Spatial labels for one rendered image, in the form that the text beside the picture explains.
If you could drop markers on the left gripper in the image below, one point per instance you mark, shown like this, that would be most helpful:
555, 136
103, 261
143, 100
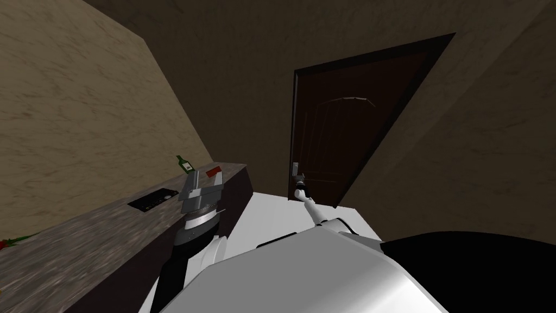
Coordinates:
200, 198

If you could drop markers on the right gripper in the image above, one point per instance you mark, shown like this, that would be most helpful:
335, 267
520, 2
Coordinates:
299, 181

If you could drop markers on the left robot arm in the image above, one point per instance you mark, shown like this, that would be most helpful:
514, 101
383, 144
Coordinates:
193, 237

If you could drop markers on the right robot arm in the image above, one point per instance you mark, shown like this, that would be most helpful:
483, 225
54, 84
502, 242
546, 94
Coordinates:
469, 274

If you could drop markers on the red flat box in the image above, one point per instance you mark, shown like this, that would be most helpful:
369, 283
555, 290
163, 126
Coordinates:
212, 171

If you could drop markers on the green glass bottle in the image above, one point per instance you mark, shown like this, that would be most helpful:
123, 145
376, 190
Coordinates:
185, 165

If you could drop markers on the dark brown counter cabinet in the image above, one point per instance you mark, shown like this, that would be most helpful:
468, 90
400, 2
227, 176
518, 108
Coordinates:
236, 195

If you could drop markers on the black cooktop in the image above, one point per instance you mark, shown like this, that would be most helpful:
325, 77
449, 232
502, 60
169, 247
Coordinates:
153, 200

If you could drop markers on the dark brown door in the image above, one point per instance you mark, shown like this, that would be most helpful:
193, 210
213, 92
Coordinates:
347, 130

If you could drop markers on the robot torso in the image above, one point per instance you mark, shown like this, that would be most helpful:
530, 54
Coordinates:
299, 278

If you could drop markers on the red and green plant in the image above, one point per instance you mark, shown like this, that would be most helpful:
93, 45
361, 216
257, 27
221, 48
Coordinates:
13, 241

